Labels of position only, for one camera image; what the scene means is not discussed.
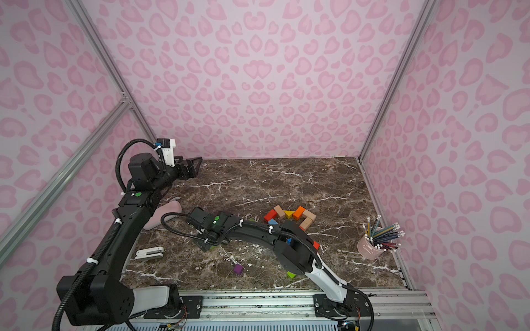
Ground orange block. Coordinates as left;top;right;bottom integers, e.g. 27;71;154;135
292;206;306;221

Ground natural wood block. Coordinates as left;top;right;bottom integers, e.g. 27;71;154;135
273;205;287;219
302;210;316;221
299;217;314;231

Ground bundle of pencils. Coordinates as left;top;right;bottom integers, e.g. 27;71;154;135
364;215;406;252

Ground yellow triangle block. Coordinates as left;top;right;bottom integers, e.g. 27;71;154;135
284;210;294;219

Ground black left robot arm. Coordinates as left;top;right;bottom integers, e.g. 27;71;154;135
51;139;202;330

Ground pink pencil case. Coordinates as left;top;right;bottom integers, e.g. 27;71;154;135
144;197;183;232

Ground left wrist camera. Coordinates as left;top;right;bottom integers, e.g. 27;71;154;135
155;138;176;167

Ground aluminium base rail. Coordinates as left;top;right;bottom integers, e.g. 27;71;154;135
76;289;440;331

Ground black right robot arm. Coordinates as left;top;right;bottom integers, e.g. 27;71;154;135
160;207;375;330

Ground purple cube block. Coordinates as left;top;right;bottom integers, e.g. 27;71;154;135
233;263;244;275

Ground white stapler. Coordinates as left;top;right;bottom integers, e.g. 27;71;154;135
135;246;164;261

